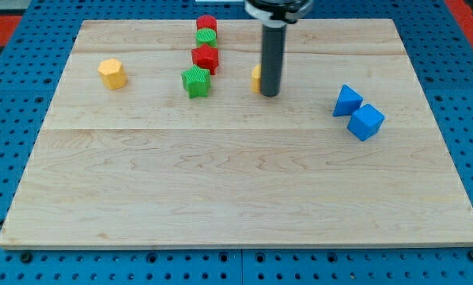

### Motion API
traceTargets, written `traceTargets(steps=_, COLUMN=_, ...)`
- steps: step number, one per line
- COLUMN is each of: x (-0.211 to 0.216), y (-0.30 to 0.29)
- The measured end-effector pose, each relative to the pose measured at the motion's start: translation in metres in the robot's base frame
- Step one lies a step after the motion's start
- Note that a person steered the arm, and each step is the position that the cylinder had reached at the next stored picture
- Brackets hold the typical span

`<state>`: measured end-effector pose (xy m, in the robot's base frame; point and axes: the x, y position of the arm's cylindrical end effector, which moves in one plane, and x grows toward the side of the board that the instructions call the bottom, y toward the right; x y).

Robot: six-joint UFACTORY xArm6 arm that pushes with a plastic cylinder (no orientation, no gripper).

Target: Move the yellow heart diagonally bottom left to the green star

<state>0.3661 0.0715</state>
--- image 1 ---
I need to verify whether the wooden board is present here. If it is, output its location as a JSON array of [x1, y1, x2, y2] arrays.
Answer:
[[0, 19, 473, 250]]

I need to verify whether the green star block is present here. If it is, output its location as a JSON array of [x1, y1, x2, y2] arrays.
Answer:
[[181, 65, 211, 99]]

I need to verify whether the red star block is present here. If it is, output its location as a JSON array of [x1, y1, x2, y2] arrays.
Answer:
[[191, 44, 219, 75]]

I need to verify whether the yellow heart block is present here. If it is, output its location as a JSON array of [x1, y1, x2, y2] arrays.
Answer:
[[251, 63, 261, 93]]

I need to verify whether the red cylinder block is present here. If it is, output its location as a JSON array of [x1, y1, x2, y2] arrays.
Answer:
[[196, 15, 218, 32]]

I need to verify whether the blue triangle block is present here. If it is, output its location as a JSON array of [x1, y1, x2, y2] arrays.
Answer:
[[332, 85, 363, 116]]

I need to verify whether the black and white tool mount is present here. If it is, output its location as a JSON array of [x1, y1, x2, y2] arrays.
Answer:
[[244, 0, 313, 27]]

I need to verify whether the blue cube block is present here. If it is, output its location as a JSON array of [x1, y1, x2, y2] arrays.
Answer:
[[346, 104, 385, 141]]

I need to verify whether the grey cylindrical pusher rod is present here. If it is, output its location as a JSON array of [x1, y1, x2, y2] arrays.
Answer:
[[260, 25, 287, 97]]

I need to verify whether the yellow hexagon block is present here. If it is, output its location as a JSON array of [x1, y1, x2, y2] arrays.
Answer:
[[97, 58, 127, 90]]

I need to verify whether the green cylinder block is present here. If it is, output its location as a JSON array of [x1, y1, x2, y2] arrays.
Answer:
[[195, 28, 218, 48]]

